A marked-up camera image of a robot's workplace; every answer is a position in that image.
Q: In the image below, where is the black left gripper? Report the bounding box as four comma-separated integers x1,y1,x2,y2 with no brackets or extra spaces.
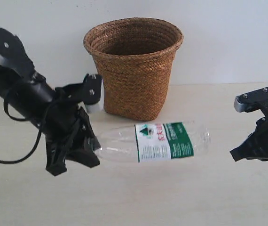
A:
34,89,101,176

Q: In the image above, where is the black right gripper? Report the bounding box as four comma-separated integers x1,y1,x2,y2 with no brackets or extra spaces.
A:
230,101,268,161

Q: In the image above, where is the clear plastic bottle green label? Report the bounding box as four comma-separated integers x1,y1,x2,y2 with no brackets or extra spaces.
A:
95,121,211,163

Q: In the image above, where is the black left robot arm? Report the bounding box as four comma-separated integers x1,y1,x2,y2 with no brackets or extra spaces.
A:
0,27,104,176

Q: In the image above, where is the brown woven straw basket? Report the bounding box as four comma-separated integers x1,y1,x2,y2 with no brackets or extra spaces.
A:
83,17,184,121

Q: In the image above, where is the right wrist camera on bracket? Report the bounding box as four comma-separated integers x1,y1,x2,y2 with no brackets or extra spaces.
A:
234,87,268,117

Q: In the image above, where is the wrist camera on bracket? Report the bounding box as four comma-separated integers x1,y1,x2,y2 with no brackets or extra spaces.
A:
63,73,104,113
234,87,268,117

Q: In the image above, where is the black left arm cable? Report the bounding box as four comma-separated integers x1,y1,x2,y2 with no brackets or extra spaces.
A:
0,94,62,163

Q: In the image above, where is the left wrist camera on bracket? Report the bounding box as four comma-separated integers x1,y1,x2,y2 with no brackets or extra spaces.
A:
63,73,104,113

